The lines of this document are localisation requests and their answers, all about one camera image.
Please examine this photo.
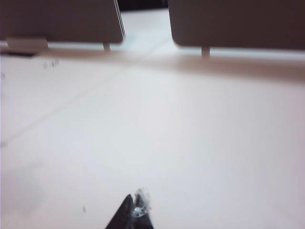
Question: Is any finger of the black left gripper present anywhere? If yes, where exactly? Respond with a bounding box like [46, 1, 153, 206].
[104, 194, 134, 229]
[133, 187, 155, 229]

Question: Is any small beige box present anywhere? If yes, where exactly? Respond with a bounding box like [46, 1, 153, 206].
[4, 37, 49, 57]

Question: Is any brown desk partition panel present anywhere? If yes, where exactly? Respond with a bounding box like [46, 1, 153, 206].
[167, 0, 305, 49]
[0, 0, 126, 44]

